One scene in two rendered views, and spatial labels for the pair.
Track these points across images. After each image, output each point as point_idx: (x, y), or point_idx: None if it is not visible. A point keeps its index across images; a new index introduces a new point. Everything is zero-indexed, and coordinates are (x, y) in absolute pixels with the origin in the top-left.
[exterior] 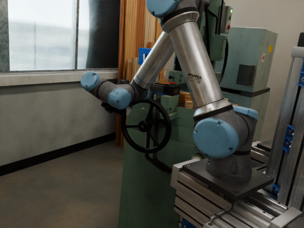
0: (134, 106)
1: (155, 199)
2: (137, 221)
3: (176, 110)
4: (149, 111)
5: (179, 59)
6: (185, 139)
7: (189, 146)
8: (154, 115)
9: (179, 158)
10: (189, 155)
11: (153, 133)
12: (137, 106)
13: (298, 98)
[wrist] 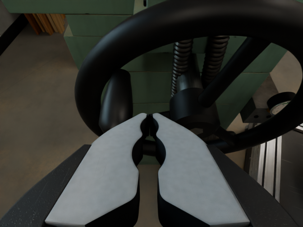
0: (76, 9)
1: None
2: (145, 158)
3: None
4: (231, 77)
5: None
6: (249, 66)
7: (255, 77)
8: (195, 49)
9: (224, 97)
10: (249, 90)
11: (159, 70)
12: (91, 8)
13: None
